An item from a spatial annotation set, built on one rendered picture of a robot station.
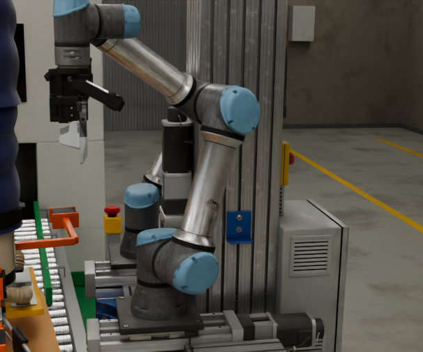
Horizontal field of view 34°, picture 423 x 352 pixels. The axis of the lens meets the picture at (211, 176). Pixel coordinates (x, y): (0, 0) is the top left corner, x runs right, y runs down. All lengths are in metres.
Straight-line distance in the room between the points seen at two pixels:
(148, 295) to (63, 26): 0.77
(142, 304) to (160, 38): 10.14
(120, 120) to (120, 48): 10.25
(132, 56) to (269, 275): 0.81
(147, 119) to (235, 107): 10.28
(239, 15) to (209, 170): 0.48
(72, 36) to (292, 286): 1.03
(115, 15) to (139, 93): 10.37
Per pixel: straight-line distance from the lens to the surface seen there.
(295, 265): 2.08
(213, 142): 1.72
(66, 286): 3.36
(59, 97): 1.51
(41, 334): 2.07
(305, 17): 12.26
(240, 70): 1.96
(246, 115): 1.72
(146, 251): 1.84
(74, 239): 2.06
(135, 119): 11.95
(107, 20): 1.53
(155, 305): 1.88
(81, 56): 1.50
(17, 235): 4.39
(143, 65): 1.73
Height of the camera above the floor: 1.81
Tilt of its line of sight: 12 degrees down
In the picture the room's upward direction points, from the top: 1 degrees clockwise
